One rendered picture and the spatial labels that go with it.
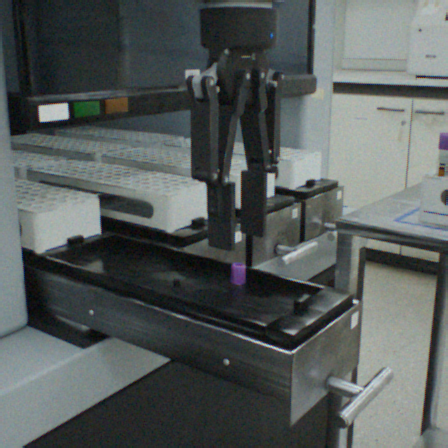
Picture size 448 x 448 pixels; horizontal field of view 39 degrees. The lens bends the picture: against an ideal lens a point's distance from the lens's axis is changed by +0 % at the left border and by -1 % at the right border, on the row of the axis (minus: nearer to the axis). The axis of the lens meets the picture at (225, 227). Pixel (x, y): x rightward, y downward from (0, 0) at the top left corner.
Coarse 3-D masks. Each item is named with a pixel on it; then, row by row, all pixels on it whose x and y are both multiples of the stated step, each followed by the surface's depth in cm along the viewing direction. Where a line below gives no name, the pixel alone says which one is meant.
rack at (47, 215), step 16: (16, 192) 80; (32, 192) 80; (48, 192) 81; (64, 192) 82; (80, 192) 80; (32, 208) 74; (48, 208) 73; (64, 208) 74; (80, 208) 76; (96, 208) 78; (32, 224) 72; (48, 224) 73; (64, 224) 75; (80, 224) 77; (96, 224) 79; (32, 240) 73; (48, 240) 73; (64, 240) 75
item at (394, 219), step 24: (408, 192) 100; (360, 216) 86; (384, 216) 86; (408, 216) 86; (384, 240) 82; (408, 240) 79; (432, 240) 77; (336, 264) 87; (336, 288) 88; (432, 336) 126; (432, 360) 127; (432, 384) 129; (336, 408) 93; (432, 408) 130; (336, 432) 94; (432, 432) 129
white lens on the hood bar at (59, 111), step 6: (42, 108) 64; (48, 108) 65; (54, 108) 66; (60, 108) 66; (66, 108) 67; (42, 114) 65; (48, 114) 65; (54, 114) 66; (60, 114) 66; (66, 114) 67; (42, 120) 65; (48, 120) 65
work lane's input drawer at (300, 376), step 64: (64, 256) 73; (128, 256) 75; (192, 256) 72; (128, 320) 63; (192, 320) 58; (256, 320) 55; (320, 320) 56; (256, 384) 54; (320, 384) 57; (384, 384) 58
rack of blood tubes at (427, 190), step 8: (424, 176) 83; (432, 176) 82; (424, 184) 83; (432, 184) 82; (440, 184) 81; (424, 192) 83; (432, 192) 82; (440, 192) 82; (424, 200) 83; (432, 200) 82; (440, 200) 82; (424, 208) 83; (432, 208) 83; (440, 208) 82; (424, 216) 84; (432, 216) 83; (440, 216) 82; (440, 224) 83
